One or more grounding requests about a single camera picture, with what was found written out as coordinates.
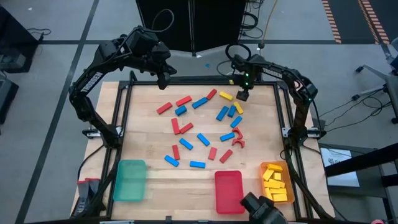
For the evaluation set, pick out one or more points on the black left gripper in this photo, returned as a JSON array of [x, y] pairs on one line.
[[160, 54]]

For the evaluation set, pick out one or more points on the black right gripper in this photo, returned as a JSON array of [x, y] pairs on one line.
[[246, 80]]

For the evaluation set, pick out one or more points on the red wooden arch block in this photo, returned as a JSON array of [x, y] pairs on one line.
[[239, 130], [238, 140]]

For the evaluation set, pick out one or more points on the small yellow wooden cube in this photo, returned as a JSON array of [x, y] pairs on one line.
[[277, 176]]

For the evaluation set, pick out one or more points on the long yellow wooden block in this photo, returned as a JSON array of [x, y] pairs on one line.
[[273, 184]]

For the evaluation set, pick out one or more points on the large yellow wooden block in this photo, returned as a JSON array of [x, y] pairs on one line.
[[280, 197]]

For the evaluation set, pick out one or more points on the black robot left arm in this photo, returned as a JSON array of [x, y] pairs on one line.
[[90, 82]]

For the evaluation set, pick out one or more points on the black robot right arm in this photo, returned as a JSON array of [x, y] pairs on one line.
[[273, 72]]

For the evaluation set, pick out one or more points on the black partition panel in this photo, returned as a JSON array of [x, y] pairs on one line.
[[217, 21], [164, 21]]

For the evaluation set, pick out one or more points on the orange plastic bin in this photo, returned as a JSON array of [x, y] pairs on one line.
[[288, 179]]

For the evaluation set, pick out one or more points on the red plastic bin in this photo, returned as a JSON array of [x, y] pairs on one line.
[[228, 193]]

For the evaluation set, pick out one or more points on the white printed sheet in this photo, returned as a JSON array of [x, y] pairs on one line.
[[334, 155]]

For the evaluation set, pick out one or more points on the teal plastic bin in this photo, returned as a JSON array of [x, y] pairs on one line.
[[130, 183]]

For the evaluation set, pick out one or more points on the black metal beam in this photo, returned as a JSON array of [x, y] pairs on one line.
[[367, 160]]

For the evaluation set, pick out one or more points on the grey box with red top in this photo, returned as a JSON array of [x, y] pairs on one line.
[[84, 193]]

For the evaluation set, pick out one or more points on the grey office chair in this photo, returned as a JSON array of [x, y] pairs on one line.
[[390, 90]]

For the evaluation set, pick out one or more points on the black equipment cart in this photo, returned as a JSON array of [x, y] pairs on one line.
[[15, 40]]

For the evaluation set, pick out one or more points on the dark equipment box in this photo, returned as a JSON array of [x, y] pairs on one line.
[[6, 99]]

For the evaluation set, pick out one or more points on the red round object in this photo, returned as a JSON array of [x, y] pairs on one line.
[[377, 221]]

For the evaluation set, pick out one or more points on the black aluminium table frame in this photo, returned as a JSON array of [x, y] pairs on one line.
[[199, 82]]

